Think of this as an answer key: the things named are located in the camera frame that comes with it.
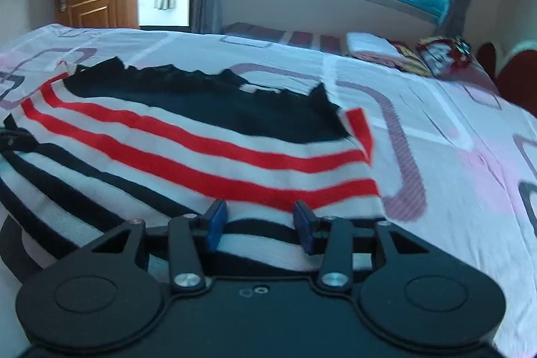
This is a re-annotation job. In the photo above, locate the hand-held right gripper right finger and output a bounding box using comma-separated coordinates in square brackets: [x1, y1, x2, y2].
[293, 200, 434, 292]

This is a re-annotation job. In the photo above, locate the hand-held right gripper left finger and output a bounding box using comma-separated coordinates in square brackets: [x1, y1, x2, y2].
[89, 199, 228, 292]

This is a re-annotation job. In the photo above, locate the striped knit sweater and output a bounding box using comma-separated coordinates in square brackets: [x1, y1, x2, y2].
[0, 56, 385, 288]

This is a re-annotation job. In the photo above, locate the bed with patterned sheet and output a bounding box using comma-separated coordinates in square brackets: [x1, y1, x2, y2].
[0, 22, 537, 350]

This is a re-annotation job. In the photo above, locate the white folded cloth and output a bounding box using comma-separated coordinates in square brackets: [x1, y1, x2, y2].
[346, 32, 398, 56]

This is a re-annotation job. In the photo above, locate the shiny gift bow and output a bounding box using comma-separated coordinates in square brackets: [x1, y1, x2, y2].
[452, 37, 473, 61]

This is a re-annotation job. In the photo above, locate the red scalloped headboard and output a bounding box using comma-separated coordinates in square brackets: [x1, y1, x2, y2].
[476, 41, 537, 116]

